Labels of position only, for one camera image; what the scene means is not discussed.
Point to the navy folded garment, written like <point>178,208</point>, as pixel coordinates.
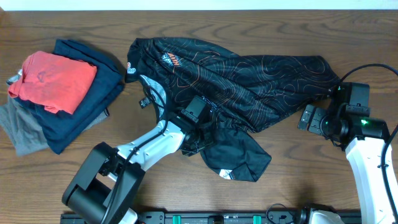
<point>107,84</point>

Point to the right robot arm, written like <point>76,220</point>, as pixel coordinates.
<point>366,142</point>

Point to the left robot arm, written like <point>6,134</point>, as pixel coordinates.
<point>107,181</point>

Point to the orange folded shirt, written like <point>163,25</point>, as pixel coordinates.
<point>53,81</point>

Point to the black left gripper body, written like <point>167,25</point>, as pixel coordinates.
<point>201,139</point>

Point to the grey folded garment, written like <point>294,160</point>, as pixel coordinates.
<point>30,128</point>

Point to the black orange patterned jersey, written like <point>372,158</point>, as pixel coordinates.
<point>247,94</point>

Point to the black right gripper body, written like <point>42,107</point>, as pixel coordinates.
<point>316,122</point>

